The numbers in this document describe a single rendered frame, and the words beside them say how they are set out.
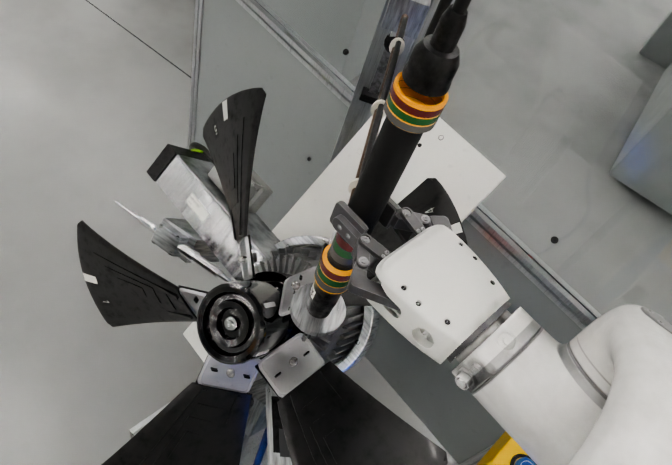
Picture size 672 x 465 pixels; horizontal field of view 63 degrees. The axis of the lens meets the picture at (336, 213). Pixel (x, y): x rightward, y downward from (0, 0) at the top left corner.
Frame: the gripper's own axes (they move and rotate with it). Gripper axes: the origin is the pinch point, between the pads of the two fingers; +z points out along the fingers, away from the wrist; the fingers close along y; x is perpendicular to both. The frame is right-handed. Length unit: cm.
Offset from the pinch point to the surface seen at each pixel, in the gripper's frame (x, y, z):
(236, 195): -27.0, 5.6, 24.1
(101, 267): -48, -12, 35
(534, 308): -67, 70, -20
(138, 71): -157, 82, 191
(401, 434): -37.9, 6.1, -17.9
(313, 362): -38.0, 2.7, -1.8
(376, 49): -27, 55, 41
